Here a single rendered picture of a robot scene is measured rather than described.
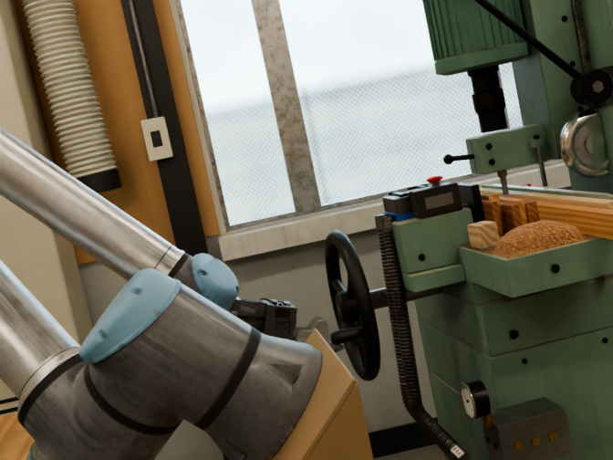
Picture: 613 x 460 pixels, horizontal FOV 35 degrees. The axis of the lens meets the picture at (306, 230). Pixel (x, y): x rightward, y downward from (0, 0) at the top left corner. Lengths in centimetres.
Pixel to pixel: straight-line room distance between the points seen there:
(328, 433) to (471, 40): 90
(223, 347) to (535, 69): 91
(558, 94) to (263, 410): 91
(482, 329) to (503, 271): 20
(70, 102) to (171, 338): 186
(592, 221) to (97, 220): 76
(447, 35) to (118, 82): 158
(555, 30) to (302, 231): 149
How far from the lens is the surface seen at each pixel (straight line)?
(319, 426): 114
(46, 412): 135
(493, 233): 163
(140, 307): 122
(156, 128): 307
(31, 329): 140
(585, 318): 174
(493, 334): 168
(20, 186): 151
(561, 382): 174
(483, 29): 180
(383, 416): 335
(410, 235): 168
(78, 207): 149
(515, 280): 150
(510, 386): 171
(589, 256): 154
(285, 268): 320
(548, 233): 153
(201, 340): 123
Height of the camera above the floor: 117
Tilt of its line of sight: 6 degrees down
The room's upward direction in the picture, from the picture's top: 12 degrees counter-clockwise
